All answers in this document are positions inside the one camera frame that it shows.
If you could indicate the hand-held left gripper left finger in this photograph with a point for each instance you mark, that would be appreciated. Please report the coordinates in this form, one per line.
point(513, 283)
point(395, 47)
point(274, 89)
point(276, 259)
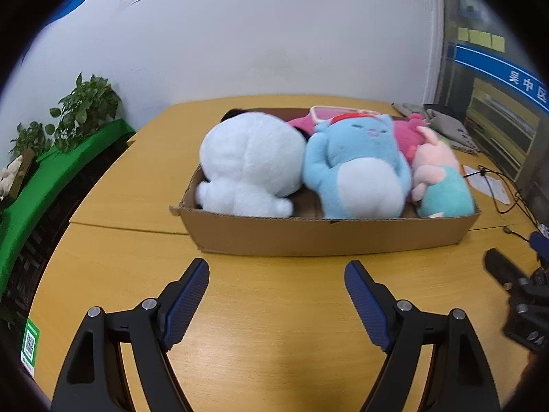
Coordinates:
point(188, 296)

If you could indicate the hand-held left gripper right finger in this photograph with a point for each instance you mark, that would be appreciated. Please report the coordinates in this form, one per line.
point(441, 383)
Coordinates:
point(364, 300)

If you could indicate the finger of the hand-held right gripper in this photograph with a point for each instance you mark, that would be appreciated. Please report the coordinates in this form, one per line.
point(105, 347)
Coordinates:
point(541, 246)
point(502, 268)

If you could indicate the cardboard box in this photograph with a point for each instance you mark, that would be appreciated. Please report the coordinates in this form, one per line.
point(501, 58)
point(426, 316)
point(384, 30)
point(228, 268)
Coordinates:
point(326, 234)

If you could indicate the white plush toy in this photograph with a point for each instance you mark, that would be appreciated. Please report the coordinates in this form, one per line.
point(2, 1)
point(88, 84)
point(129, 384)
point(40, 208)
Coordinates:
point(251, 167)

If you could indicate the white paper sheet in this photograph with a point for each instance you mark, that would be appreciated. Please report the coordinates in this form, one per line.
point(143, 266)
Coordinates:
point(489, 184)

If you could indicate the small pink and teal plush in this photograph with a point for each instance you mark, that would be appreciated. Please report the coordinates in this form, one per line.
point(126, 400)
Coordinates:
point(441, 180)

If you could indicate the blue plush toy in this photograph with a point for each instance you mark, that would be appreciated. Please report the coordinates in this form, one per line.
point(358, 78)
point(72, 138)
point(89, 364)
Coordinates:
point(356, 171)

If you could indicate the grey cloth bag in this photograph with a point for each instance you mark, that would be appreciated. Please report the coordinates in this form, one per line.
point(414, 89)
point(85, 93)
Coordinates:
point(446, 131)

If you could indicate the glass door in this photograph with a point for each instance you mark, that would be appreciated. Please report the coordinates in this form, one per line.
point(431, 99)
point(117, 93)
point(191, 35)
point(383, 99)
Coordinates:
point(493, 94)

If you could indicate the pink plush toy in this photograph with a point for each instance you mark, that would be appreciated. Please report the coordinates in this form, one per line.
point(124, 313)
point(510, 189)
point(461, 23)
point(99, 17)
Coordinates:
point(405, 135)

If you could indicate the green code sticker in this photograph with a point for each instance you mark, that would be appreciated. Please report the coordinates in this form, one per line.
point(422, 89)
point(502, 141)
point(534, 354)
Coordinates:
point(30, 343)

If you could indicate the green cloth covered shelf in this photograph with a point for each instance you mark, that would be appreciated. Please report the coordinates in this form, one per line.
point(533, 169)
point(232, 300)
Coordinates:
point(64, 167)

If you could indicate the blue door banner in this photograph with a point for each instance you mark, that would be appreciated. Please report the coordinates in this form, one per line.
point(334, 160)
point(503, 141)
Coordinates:
point(502, 71)

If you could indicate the pink and red plastic toy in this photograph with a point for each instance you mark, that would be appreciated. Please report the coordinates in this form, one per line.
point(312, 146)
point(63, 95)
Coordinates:
point(343, 113)

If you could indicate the large green potted plant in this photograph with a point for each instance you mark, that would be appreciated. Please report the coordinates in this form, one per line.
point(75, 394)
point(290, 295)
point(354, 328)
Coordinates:
point(88, 107)

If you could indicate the cream fluffy object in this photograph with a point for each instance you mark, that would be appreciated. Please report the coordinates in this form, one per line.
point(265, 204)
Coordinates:
point(8, 178)

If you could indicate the row of yellow sticky notes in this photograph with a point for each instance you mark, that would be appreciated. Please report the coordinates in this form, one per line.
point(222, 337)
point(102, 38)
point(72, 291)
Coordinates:
point(480, 37)

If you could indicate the small green potted plant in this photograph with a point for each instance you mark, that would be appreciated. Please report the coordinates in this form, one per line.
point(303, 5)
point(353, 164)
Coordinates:
point(32, 139)

